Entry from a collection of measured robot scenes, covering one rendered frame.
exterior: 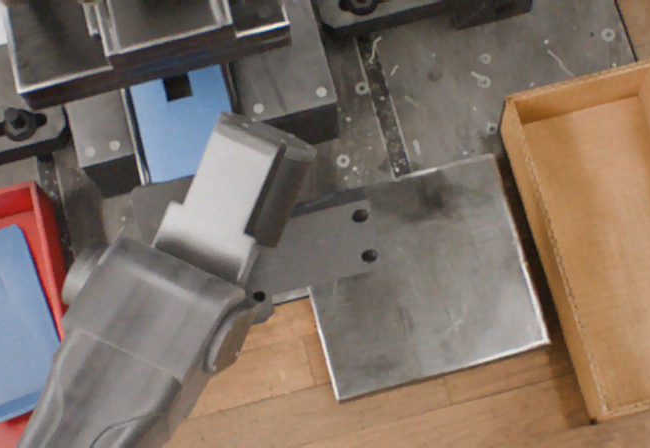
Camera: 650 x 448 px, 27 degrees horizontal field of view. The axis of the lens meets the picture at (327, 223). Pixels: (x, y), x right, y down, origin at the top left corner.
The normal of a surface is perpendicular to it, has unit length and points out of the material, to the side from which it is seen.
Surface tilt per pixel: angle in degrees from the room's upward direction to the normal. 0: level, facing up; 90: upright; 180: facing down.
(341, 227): 29
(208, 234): 22
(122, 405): 14
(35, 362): 0
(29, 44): 0
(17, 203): 90
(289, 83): 0
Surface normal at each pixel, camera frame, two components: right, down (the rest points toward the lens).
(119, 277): 0.05, -0.47
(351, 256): 0.09, 0.21
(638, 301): -0.05, -0.27
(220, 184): -0.21, 0.08
